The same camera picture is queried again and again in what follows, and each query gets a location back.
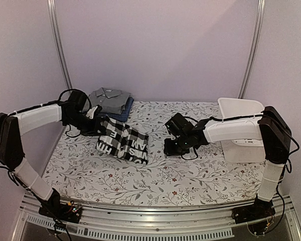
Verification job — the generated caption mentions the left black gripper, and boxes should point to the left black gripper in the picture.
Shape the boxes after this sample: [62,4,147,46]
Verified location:
[65,112,106,137]

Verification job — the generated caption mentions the grey polo shirt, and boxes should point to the grey polo shirt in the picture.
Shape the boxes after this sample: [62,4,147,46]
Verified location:
[88,87,131,114]

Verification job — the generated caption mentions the blue checkered shirt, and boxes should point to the blue checkered shirt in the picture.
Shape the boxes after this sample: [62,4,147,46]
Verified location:
[97,97,134,122]

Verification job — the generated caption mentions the black white checkered shirt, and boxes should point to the black white checkered shirt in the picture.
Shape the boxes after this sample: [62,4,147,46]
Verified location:
[96,117,149,165]

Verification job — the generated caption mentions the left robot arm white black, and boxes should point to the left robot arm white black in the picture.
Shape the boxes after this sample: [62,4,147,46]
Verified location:
[0,101,101,218]

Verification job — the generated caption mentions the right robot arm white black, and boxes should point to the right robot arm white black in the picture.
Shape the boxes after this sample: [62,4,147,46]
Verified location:
[164,106,300,219]

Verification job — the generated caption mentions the white plastic basket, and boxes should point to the white plastic basket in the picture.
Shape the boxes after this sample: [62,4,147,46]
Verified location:
[218,97,265,164]

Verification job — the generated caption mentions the floral patterned table cloth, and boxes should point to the floral patterned table cloth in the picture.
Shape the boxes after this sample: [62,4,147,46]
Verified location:
[43,101,264,206]

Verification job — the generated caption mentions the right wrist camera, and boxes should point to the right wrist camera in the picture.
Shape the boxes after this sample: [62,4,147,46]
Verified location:
[165,113,194,137]

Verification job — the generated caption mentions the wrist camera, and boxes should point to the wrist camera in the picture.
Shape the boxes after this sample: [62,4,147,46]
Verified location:
[165,113,194,137]
[68,89,102,119]

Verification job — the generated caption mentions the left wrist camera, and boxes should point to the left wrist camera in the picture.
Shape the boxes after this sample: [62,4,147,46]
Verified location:
[68,89,102,119]

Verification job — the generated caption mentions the aluminium front rail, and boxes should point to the aluminium front rail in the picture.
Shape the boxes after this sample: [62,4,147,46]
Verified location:
[12,194,301,240]

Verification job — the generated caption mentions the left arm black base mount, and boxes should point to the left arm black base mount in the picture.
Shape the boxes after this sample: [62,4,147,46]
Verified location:
[39,201,82,223]

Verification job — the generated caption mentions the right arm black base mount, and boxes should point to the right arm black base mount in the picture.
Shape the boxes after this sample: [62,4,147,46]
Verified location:
[231,199,275,224]

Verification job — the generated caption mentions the left aluminium frame post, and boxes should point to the left aluminium frame post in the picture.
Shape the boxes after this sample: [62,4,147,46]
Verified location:
[47,0,73,89]

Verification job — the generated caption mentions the aluminium frame post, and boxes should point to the aluminium frame post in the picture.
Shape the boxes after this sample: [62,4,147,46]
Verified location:
[47,0,73,89]
[238,0,265,99]

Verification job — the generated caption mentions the right aluminium frame post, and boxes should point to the right aluminium frame post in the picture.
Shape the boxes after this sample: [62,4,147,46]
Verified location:
[238,0,265,99]

